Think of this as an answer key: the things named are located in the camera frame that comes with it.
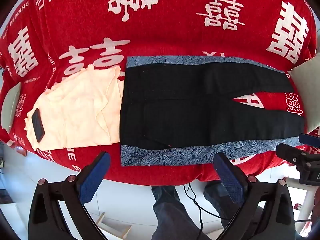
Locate black pants with blue trim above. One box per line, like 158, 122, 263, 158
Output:
120, 56, 305, 166

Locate black smartphone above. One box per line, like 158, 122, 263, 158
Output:
31, 108, 45, 142

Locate person legs in jeans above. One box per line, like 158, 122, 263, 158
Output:
151, 181, 266, 240

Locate cream folded cloth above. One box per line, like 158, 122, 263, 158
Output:
25, 64, 124, 151

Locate grey-white pillow left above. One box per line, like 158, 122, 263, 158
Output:
1, 82, 21, 133

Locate wooden stool frame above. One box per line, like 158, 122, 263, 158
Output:
95, 212, 132, 239

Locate black cable on floor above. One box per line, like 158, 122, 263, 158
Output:
183, 182, 312, 240

